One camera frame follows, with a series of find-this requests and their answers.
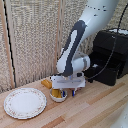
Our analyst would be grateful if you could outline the white floral-rimmed plate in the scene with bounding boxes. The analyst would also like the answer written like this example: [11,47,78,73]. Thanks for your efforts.
[3,87,48,120]

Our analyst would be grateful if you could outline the beige woven folding screen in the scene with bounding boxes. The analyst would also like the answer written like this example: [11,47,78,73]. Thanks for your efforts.
[0,0,128,94]

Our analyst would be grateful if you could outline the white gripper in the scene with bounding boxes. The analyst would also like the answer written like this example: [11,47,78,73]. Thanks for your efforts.
[50,73,86,99]

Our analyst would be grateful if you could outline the orange rectangular bread piece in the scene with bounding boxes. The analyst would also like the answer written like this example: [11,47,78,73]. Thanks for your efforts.
[40,79,54,90]

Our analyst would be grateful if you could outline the white rounded blurry object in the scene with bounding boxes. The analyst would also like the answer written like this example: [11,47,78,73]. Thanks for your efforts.
[110,102,128,128]

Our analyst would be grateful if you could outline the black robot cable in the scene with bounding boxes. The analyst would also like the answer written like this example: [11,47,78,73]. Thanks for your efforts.
[85,2,128,81]

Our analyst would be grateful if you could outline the small white bowl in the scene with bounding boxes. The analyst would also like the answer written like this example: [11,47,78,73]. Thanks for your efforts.
[48,87,69,103]

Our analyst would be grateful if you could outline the yellow food pieces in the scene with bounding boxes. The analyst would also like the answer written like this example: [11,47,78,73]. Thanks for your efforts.
[51,88,64,99]

